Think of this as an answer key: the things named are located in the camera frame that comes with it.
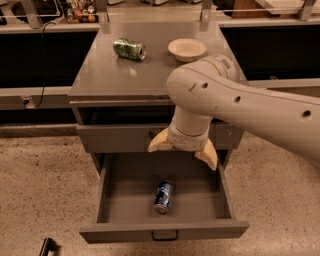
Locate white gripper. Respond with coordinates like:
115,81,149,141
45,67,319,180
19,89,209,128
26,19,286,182
148,125,218,171

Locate blue pepsi can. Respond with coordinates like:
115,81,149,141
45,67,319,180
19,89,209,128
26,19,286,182
153,180,173,214

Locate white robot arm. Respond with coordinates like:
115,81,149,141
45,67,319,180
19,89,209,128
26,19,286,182
148,55,320,169

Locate closed grey upper drawer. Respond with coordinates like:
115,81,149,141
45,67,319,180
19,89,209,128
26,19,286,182
77,122,243,153

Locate open grey middle drawer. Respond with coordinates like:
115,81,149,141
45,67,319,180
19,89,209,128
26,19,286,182
80,152,249,243

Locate grey drawer cabinet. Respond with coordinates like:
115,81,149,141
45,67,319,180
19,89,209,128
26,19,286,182
69,22,234,169

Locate green soda can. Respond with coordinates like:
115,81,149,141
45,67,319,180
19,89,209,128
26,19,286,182
113,38,146,61

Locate white ceramic bowl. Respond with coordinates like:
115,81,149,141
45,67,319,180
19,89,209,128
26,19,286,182
168,39,207,63

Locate black object on floor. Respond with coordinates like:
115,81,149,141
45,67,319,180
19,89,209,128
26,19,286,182
39,238,58,256

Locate colourful items on shelf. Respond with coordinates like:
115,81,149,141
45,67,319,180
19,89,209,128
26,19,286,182
65,0,98,23

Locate black power cable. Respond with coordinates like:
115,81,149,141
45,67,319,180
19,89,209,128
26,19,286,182
33,21,58,109

